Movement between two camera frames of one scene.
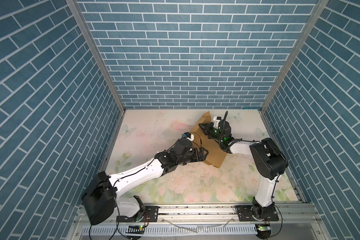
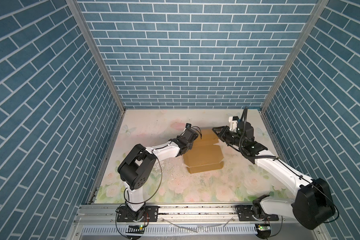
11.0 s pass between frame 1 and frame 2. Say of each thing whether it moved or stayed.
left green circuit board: stayed
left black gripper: moved
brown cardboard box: moved
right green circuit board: stayed
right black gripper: moved
